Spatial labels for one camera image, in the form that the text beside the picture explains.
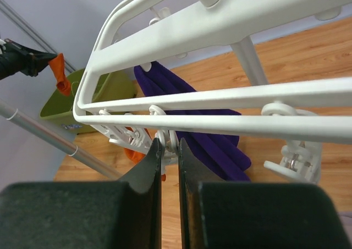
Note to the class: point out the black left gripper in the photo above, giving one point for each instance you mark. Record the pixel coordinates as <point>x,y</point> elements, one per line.
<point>17,58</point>

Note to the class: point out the orange sock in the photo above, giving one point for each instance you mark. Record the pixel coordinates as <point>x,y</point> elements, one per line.
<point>136,157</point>
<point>57,66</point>

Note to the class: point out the purple cloth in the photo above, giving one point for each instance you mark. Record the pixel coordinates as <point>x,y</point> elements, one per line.
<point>218,152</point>

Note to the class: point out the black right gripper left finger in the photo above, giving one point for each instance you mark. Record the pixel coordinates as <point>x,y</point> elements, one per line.
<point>124,213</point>

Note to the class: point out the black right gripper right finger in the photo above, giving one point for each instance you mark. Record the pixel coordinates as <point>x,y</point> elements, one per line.
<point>237,214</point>

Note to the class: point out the white and grey drying rack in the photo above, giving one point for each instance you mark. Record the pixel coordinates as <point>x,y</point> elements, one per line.
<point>169,137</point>

